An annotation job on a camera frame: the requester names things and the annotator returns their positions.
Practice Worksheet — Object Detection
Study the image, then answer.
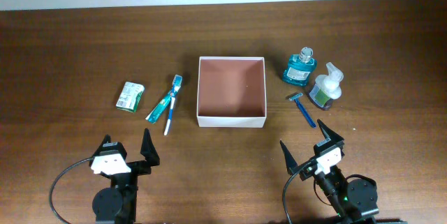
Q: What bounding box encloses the clear pump soap bottle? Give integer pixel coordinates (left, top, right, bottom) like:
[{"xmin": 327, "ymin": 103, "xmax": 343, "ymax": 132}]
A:
[{"xmin": 308, "ymin": 62, "xmax": 344, "ymax": 110}]

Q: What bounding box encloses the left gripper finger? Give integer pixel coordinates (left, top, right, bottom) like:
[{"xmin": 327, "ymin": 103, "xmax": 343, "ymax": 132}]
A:
[
  {"xmin": 140, "ymin": 128, "xmax": 160, "ymax": 167},
  {"xmin": 92, "ymin": 135, "xmax": 127, "ymax": 160}
]

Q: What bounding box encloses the green toothpaste tube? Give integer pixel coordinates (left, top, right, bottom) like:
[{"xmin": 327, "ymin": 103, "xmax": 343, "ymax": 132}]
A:
[{"xmin": 145, "ymin": 91, "xmax": 176, "ymax": 124}]

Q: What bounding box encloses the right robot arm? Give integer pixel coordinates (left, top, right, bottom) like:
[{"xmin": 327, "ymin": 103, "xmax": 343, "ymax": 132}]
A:
[{"xmin": 280, "ymin": 119, "xmax": 379, "ymax": 223}]

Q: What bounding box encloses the blue white toothbrush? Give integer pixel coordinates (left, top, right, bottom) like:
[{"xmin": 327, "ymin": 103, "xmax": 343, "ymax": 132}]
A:
[{"xmin": 163, "ymin": 75, "xmax": 183, "ymax": 135}]

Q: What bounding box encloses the white cardboard box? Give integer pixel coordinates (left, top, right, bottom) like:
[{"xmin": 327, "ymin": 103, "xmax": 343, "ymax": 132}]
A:
[{"xmin": 196, "ymin": 57, "xmax": 267, "ymax": 128}]

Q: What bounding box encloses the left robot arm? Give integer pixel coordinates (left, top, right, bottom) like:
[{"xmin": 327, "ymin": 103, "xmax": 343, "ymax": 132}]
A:
[{"xmin": 89, "ymin": 128, "xmax": 160, "ymax": 224}]

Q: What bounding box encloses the green white soap packet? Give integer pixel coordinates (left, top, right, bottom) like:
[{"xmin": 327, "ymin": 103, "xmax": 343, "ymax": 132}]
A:
[{"xmin": 116, "ymin": 82, "xmax": 145, "ymax": 112}]

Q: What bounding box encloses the blue disposable razor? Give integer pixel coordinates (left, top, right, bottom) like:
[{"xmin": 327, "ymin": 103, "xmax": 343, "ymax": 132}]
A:
[{"xmin": 288, "ymin": 93, "xmax": 316, "ymax": 128}]

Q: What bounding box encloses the blue mouthwash bottle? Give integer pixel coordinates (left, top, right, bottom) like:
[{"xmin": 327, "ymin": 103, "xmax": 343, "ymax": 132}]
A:
[{"xmin": 282, "ymin": 47, "xmax": 317, "ymax": 87}]

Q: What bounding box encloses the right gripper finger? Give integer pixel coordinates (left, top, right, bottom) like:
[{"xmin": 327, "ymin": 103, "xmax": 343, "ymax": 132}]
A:
[
  {"xmin": 314, "ymin": 119, "xmax": 344, "ymax": 156},
  {"xmin": 279, "ymin": 140, "xmax": 298, "ymax": 175}
]

